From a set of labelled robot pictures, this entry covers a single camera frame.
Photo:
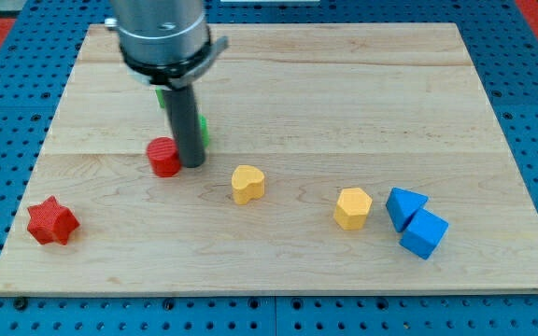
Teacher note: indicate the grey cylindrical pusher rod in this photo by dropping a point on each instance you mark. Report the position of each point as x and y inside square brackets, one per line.
[182, 112]

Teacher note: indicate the red cylinder block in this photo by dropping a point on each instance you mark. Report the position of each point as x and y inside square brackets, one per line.
[163, 157]

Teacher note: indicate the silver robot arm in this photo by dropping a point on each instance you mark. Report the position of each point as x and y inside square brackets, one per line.
[169, 45]

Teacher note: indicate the red star block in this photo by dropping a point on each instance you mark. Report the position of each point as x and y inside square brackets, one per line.
[51, 222]

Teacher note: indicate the green block behind rod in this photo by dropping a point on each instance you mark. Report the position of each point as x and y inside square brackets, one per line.
[204, 130]

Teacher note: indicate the yellow heart block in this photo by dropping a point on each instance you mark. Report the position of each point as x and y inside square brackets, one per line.
[248, 183]

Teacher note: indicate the wooden board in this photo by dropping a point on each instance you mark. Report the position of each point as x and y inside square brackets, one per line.
[318, 108]

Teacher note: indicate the yellow hexagon block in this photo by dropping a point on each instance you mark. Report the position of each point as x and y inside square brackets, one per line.
[352, 209]

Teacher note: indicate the blue triangle block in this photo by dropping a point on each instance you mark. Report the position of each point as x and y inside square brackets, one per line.
[402, 204]

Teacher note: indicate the blue cube block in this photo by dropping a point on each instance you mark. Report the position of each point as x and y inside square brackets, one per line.
[424, 233]

